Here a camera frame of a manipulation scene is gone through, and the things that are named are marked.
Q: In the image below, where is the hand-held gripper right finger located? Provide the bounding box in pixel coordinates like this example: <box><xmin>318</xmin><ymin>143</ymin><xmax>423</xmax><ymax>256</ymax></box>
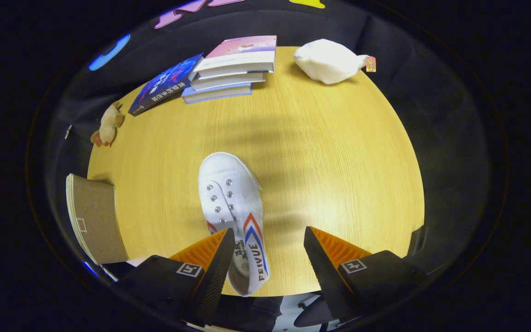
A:
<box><xmin>303</xmin><ymin>226</ymin><xmax>428</xmax><ymax>322</ymax></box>

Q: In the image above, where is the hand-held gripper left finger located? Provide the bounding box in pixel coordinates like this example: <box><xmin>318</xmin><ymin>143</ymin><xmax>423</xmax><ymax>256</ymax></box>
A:
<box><xmin>118</xmin><ymin>227</ymin><xmax>236</xmax><ymax>326</ymax></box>

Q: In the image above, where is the white canvas shoe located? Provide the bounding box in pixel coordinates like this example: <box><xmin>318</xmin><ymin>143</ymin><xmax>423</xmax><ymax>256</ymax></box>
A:
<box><xmin>197</xmin><ymin>152</ymin><xmax>271</xmax><ymax>297</ymax></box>

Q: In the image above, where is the light blue book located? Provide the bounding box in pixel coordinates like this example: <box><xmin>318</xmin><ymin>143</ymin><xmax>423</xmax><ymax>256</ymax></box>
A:
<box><xmin>181</xmin><ymin>83</ymin><xmax>254</xmax><ymax>105</ymax></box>

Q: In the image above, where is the brown plush dog toy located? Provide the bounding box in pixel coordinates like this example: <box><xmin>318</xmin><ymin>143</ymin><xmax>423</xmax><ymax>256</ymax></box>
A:
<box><xmin>90</xmin><ymin>101</ymin><xmax>126</xmax><ymax>148</ymax></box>

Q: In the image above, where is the grey cover book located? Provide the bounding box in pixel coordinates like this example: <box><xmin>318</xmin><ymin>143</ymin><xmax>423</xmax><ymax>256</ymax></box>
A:
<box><xmin>190</xmin><ymin>71</ymin><xmax>266</xmax><ymax>92</ymax></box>

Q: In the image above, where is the dark blue book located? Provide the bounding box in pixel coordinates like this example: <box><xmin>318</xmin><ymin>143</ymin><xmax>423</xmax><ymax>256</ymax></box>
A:
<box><xmin>128</xmin><ymin>53</ymin><xmax>204</xmax><ymax>117</ymax></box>

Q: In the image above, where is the white plush toy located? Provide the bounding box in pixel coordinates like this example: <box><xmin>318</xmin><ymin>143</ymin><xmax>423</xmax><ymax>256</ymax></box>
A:
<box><xmin>292</xmin><ymin>38</ymin><xmax>377</xmax><ymax>85</ymax></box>

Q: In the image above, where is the pink cover book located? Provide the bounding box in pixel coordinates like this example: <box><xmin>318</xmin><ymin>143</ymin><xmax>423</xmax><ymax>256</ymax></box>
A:
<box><xmin>193</xmin><ymin>35</ymin><xmax>278</xmax><ymax>80</ymax></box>

